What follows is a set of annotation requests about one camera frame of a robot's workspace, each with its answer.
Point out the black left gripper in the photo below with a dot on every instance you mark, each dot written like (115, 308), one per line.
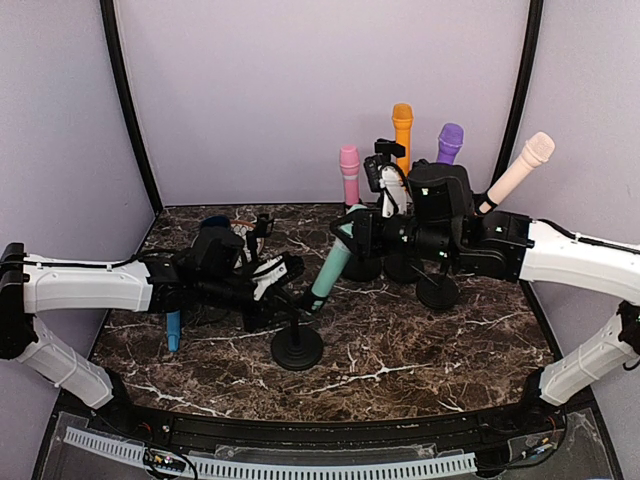
(262, 318)

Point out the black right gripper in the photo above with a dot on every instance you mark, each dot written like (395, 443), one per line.
(367, 239)

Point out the green microphone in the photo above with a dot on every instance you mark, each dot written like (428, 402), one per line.
(317, 294)

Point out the black stand of green microphone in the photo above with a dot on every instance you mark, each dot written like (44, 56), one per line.
(297, 347)

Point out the black stand of blue microphone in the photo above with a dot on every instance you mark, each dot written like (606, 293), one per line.
(263, 229)

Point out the black stand of beige microphone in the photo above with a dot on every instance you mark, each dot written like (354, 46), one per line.
(438, 291)

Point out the blue microphone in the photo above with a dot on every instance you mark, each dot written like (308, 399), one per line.
(173, 330)

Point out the beige microphone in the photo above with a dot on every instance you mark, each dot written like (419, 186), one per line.
(536, 152)

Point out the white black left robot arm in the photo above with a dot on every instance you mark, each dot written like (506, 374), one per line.
(219, 269)

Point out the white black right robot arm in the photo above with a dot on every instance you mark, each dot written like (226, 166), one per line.
(444, 227)

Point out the black stand of pink microphone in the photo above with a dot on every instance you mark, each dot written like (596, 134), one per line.
(360, 269)

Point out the pink microphone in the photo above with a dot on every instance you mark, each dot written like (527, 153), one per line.
(349, 162)

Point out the black stand of purple microphone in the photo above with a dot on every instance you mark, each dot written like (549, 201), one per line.
(402, 269)

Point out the black stand of orange microphone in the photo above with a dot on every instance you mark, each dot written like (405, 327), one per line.
(389, 148)

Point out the orange microphone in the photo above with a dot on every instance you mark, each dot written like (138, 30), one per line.
(402, 118)

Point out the purple microphone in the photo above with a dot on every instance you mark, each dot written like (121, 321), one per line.
(450, 142)

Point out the floral patterned saucer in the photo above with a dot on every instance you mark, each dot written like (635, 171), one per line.
(243, 228)

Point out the dark blue mug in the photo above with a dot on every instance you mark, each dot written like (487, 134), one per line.
(217, 221)

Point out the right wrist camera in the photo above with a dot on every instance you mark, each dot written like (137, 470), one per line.
(372, 166)

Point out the white slotted cable duct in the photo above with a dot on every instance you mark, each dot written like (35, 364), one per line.
(169, 464)

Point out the black front rail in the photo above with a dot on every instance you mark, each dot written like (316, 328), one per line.
(486, 431)

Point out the black right corner post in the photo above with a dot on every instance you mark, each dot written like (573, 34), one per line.
(532, 30)

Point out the black corner post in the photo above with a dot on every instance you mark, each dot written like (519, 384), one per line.
(128, 110)
(532, 30)

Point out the black left corner post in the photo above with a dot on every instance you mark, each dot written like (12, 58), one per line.
(128, 110)

